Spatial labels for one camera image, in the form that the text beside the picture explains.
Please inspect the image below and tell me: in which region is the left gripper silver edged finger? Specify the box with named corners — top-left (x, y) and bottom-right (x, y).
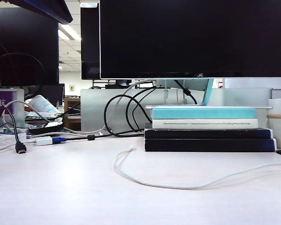
top-left (8, 0), bottom-right (74, 25)

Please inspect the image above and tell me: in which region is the white charging cable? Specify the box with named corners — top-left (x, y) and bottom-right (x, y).
top-left (114, 144), bottom-right (281, 190)

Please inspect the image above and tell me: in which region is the ceiling light panel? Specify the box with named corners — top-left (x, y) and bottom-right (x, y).
top-left (58, 23), bottom-right (81, 42)

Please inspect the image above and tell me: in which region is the wide black monitor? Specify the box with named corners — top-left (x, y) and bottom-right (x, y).
top-left (0, 6), bottom-right (60, 87)

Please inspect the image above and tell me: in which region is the narrow black monitor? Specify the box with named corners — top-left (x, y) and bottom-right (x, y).
top-left (80, 3), bottom-right (101, 80)

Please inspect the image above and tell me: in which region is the small black background monitor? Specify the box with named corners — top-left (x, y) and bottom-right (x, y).
top-left (25, 83), bottom-right (65, 106)

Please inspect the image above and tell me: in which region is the white bottle blue print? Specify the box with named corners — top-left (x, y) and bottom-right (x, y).
top-left (28, 95), bottom-right (61, 115)

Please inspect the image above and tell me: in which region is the brown wooden cabinet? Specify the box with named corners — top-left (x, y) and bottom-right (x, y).
top-left (64, 97), bottom-right (82, 131)

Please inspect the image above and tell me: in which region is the black round flat device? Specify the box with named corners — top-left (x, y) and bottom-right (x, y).
top-left (29, 121), bottom-right (64, 135)

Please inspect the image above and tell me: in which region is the white adapter blue plug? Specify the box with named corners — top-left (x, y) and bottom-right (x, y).
top-left (25, 137), bottom-right (54, 146)

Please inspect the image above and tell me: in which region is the white box printed label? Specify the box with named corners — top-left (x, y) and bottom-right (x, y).
top-left (0, 133), bottom-right (27, 153)

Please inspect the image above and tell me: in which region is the black AOC monitor white bezel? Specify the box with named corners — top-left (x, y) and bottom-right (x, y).
top-left (99, 0), bottom-right (281, 80)

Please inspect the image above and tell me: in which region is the light blue monitor stand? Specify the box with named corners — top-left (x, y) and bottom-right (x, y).
top-left (145, 78), bottom-right (274, 110)

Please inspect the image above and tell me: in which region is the teal book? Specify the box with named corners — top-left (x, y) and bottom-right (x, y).
top-left (152, 108), bottom-right (258, 120)

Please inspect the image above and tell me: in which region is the dark navy book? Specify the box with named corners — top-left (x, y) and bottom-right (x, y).
top-left (144, 128), bottom-right (274, 139)
top-left (144, 138), bottom-right (277, 152)

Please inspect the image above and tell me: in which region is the white book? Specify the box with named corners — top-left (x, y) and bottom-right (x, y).
top-left (152, 119), bottom-right (259, 129)

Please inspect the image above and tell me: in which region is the grey white arched cable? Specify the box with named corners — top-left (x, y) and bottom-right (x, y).
top-left (4, 100), bottom-right (54, 124)

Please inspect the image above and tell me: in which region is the long grey cable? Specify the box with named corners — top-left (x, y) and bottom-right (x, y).
top-left (64, 80), bottom-right (154, 135)

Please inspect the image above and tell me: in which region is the black looped power cable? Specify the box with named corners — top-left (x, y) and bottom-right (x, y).
top-left (126, 88), bottom-right (156, 132)
top-left (104, 87), bottom-right (156, 137)

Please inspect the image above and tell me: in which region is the blue VGA plug black cable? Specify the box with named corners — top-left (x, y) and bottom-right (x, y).
top-left (52, 130), bottom-right (146, 143)

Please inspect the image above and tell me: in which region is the black HDMI cable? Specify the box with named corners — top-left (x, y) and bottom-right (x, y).
top-left (0, 108), bottom-right (28, 155)

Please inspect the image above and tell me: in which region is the black monitor cable with ferrite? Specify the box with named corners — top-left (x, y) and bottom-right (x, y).
top-left (174, 79), bottom-right (198, 105)

